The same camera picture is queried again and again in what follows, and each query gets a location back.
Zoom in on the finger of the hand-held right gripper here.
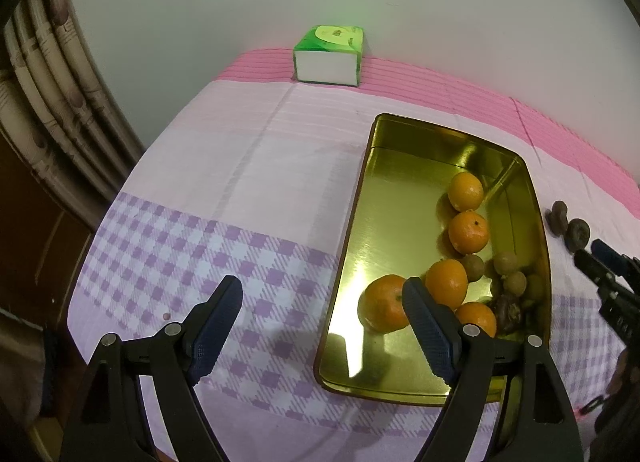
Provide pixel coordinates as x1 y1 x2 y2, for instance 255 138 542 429
591 239 640 283
573 248 621 303

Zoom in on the brown wooden furniture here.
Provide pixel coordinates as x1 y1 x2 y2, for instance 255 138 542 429
0 137 98 333

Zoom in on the dark brown water chestnut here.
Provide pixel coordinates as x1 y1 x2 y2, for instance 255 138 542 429
547 201 571 237
492 293 526 335
566 218 591 253

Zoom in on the patterned beige curtain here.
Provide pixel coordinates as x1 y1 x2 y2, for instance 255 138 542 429
0 0 146 233

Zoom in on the green tissue pack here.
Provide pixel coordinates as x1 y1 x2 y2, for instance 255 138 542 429
292 24 366 87

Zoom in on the red and gold tin box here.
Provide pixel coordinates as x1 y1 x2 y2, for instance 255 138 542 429
313 113 552 448

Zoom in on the pink mat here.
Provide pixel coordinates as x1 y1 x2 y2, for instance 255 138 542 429
215 48 640 220

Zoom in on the orange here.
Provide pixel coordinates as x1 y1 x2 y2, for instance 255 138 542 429
425 259 469 310
455 302 498 339
447 210 490 253
446 171 485 211

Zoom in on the orange mandarin with stem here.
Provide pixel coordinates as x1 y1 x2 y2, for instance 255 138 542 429
357 274 411 333

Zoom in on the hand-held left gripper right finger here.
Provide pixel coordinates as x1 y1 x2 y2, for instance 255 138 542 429
401 277 586 462

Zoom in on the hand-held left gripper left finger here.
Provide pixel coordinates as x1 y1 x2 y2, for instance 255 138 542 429
60 274 244 462

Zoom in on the purple checked cloth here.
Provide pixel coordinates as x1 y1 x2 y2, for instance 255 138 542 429
66 76 640 462

